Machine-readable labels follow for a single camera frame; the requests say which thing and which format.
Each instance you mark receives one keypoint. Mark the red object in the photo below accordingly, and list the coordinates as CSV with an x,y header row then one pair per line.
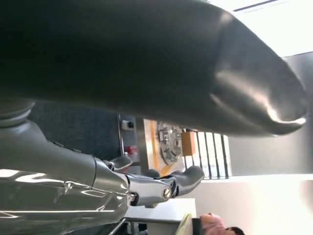
x,y
130,150

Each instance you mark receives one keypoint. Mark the person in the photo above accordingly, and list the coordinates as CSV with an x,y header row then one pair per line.
x,y
215,225

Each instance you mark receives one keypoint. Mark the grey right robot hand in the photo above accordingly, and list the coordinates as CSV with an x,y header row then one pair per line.
x,y
146,58

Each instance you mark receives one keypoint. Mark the silver metal part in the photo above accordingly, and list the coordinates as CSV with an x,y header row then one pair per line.
x,y
169,142

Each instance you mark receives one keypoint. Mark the white power strip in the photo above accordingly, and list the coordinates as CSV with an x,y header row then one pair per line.
x,y
127,125

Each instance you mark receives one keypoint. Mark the yellow tape on workbench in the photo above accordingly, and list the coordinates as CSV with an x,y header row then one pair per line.
x,y
153,142

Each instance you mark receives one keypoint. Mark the brown cardboard box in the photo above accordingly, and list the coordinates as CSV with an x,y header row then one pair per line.
x,y
188,143

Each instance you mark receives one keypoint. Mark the white desk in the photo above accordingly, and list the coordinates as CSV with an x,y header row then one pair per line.
x,y
158,209

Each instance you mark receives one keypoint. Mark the dark window frame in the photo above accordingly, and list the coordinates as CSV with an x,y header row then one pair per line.
x,y
215,155

